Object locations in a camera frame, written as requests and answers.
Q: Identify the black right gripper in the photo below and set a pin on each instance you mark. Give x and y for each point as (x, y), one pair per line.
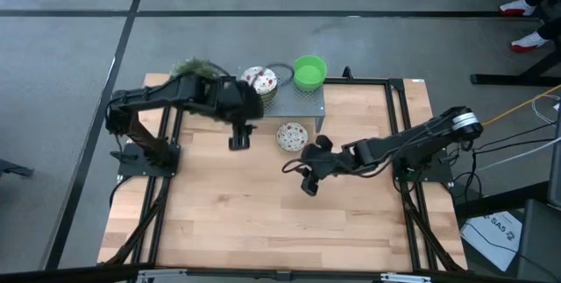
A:
(328, 162)

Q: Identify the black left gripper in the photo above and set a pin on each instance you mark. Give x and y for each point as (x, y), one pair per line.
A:
(239, 103)

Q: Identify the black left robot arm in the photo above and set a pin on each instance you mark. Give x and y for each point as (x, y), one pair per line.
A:
(149, 94)

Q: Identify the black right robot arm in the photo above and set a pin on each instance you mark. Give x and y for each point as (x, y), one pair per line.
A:
(416, 138)

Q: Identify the grey perforated metal shelf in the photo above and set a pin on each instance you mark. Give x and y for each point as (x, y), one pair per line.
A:
(293, 103)

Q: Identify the green potted plant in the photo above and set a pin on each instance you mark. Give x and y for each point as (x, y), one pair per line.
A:
(195, 66)

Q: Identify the white printed paper sheet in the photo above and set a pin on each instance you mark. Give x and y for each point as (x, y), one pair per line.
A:
(493, 237)

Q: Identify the black table foot bar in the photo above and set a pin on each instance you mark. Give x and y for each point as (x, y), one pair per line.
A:
(499, 202)

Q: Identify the black furniture foot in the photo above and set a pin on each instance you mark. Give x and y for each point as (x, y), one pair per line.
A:
(15, 169)

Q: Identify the black desk base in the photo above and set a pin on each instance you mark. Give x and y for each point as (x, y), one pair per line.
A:
(513, 80)

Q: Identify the black box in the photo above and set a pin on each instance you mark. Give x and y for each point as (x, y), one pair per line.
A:
(541, 239)

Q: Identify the white and red shoe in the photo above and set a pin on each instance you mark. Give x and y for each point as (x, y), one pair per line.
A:
(517, 8)
(528, 42)

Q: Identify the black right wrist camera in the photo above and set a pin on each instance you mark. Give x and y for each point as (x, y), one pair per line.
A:
(324, 143)

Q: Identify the black aluminium frame rail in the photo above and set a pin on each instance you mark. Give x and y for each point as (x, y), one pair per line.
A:
(407, 230)
(144, 213)
(160, 213)
(424, 230)
(364, 81)

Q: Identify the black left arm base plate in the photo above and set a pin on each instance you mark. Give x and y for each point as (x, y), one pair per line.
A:
(131, 164)

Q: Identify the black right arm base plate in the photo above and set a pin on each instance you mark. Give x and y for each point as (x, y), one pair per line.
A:
(438, 173)

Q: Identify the black diagonal frame brace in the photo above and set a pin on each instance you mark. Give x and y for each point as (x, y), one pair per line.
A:
(434, 239)
(136, 235)

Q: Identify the black frame beam with brackets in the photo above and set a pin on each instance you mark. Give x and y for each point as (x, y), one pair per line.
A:
(87, 273)

